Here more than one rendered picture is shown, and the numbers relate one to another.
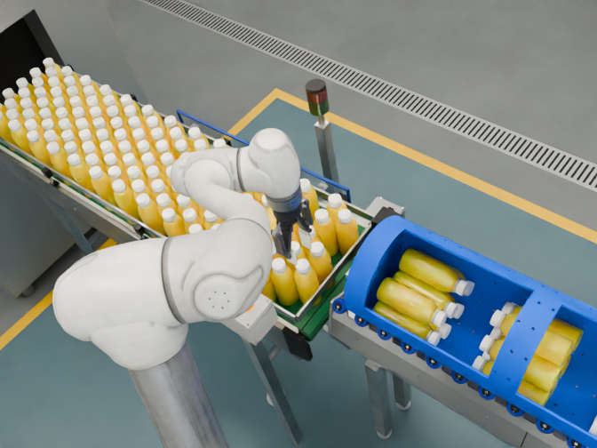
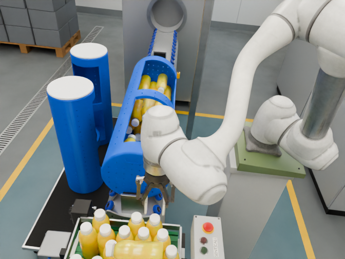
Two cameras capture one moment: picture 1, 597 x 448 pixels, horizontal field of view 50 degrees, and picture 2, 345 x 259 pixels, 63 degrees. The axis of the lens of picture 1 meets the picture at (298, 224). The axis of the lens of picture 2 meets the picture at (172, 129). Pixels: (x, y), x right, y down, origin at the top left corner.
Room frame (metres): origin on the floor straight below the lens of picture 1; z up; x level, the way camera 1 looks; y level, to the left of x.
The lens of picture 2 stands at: (1.46, 0.42, 1.99)
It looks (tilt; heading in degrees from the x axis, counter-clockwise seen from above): 39 degrees down; 220
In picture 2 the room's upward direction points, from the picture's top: 6 degrees clockwise
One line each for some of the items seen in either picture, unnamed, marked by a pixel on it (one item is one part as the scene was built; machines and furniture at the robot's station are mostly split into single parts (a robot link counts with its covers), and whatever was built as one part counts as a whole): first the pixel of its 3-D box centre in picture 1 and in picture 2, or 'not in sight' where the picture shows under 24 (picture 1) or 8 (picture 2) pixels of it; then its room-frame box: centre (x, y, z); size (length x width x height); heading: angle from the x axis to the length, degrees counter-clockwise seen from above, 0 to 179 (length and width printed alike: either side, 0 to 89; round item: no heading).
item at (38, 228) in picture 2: not in sight; (95, 173); (0.62, -1.11, 0.08); 1.50 x 0.52 x 0.15; 39
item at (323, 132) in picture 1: (339, 226); not in sight; (1.52, -0.15, 0.55); 0.04 x 0.04 x 1.10; 41
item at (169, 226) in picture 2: (338, 268); (130, 223); (1.06, -0.08, 0.96); 0.40 x 0.01 x 0.03; 131
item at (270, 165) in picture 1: (269, 162); (162, 135); (1.03, 0.03, 1.49); 0.13 x 0.11 x 0.16; 78
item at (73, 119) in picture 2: not in sight; (79, 140); (0.75, -1.04, 0.59); 0.28 x 0.28 x 0.88
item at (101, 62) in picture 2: not in sight; (94, 98); (0.36, -1.43, 0.59); 0.28 x 0.28 x 0.88
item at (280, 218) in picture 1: (288, 211); (156, 176); (1.03, 0.02, 1.31); 0.08 x 0.07 x 0.09; 131
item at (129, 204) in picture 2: not in sight; (133, 203); (1.00, -0.13, 0.99); 0.10 x 0.02 x 0.12; 131
